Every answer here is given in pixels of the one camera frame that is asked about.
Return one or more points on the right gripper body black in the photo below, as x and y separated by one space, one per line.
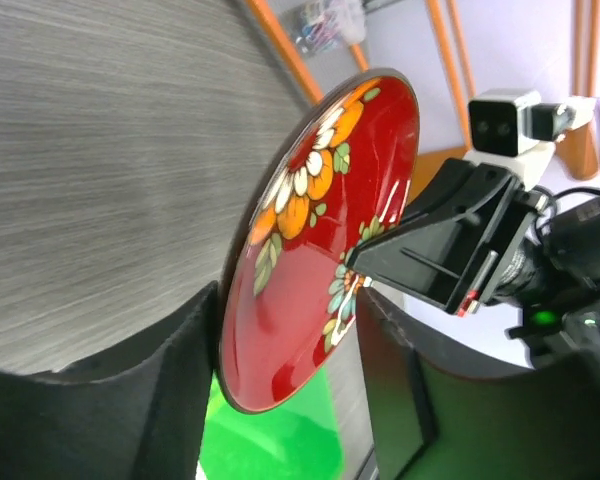
509 211

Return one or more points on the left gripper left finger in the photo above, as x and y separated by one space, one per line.
135 410

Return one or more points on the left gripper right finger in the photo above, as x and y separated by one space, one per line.
441 410

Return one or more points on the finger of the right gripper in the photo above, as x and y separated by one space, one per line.
440 256

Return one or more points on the red floral plate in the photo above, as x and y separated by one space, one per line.
287 295

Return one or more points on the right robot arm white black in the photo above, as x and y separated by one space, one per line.
553 279

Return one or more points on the orange wooden shelf rack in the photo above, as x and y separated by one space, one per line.
449 52

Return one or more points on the green cutting mat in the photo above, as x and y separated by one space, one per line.
296 441

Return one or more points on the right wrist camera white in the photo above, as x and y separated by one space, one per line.
515 130

